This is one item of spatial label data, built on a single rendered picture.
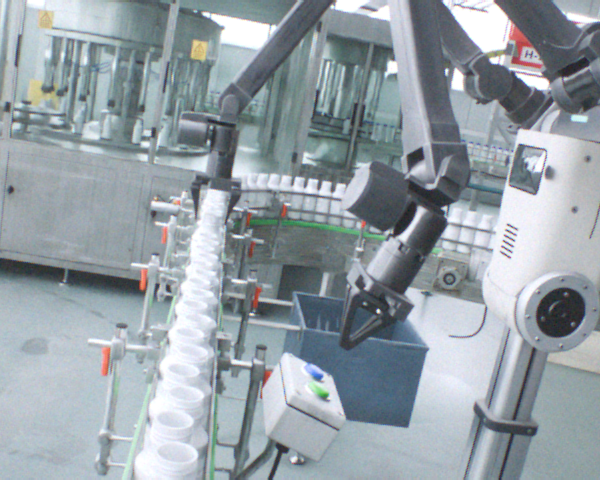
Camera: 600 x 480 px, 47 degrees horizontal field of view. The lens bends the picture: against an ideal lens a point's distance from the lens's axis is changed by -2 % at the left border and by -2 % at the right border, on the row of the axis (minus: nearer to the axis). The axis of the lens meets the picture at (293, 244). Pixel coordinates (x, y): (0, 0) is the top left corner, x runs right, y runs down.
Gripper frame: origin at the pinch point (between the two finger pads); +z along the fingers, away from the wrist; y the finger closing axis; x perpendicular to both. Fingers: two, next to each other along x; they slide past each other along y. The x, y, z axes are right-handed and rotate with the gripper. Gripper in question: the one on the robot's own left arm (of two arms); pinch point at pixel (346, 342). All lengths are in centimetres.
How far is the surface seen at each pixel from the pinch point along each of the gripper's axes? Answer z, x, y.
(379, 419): 31, 43, -74
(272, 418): 12.7, -3.6, 2.2
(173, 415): 9.2, -17.7, 21.8
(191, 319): 9.3, -17.6, -7.6
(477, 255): -14, 81, -169
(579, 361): 16, 276, -364
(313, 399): 7.8, -0.5, 2.7
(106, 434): 33.1, -19.3, -13.1
